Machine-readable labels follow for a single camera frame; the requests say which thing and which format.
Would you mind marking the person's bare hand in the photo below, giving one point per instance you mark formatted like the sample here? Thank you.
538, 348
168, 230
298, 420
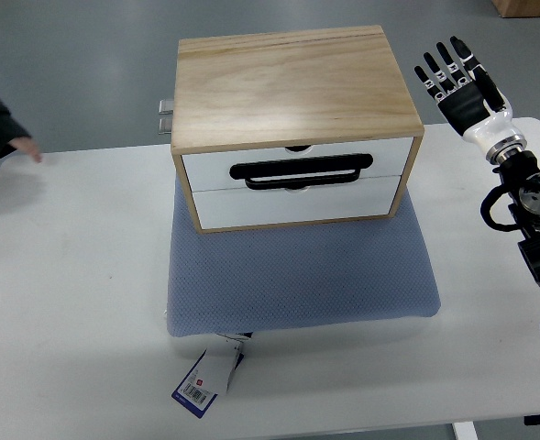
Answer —
28, 146

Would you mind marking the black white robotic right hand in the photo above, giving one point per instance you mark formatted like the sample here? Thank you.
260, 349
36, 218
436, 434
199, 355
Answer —
471, 102

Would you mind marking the white drawer black handle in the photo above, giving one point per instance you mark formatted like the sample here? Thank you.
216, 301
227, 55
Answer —
210, 171

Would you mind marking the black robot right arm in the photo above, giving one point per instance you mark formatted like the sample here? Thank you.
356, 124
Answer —
520, 180

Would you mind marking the wooden drawer cabinet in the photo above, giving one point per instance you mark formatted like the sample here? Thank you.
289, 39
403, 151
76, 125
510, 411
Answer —
293, 90

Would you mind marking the cardboard box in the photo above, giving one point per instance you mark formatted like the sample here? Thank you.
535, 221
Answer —
517, 8

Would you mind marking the lower grey metal clamp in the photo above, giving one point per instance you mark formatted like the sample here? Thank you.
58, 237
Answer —
165, 125

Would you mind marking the grey metal clamp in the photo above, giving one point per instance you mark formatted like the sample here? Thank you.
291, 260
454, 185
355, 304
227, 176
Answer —
166, 106
165, 125

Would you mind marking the upper grey metal clamp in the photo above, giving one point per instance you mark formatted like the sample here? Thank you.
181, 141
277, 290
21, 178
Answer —
166, 106

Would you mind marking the blue mesh cushion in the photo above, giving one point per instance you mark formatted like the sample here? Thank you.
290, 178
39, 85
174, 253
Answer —
297, 276

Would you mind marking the white blue product tag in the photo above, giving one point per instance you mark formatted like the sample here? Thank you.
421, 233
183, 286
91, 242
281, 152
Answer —
211, 374

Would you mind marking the white table leg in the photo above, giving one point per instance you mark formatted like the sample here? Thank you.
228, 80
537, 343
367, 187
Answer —
464, 431

